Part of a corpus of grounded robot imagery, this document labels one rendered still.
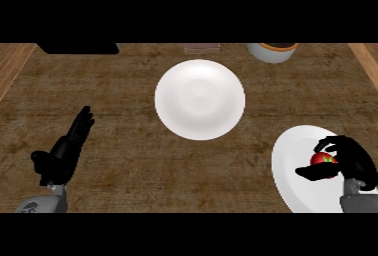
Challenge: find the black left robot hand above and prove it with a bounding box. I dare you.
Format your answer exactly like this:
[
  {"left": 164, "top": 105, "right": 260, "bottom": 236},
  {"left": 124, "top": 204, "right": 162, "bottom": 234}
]
[{"left": 29, "top": 105, "right": 96, "bottom": 187}]

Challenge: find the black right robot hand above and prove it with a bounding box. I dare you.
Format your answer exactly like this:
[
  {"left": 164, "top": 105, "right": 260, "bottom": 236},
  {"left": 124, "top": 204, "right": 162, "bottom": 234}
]
[{"left": 293, "top": 135, "right": 378, "bottom": 192}]

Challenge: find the red tomato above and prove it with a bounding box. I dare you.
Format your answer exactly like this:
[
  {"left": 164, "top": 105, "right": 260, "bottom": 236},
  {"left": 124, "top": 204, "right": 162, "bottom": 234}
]
[{"left": 308, "top": 151, "right": 339, "bottom": 168}]

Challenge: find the white oval plate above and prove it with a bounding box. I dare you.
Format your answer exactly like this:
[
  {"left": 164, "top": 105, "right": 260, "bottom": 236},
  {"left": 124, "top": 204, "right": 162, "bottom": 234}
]
[
  {"left": 270, "top": 124, "right": 378, "bottom": 214},
  {"left": 153, "top": 58, "right": 246, "bottom": 141}
]

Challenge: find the black appliance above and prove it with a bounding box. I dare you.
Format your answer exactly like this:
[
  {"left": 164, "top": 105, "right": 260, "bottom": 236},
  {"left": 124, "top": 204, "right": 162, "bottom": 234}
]
[{"left": 35, "top": 42, "right": 121, "bottom": 55}]

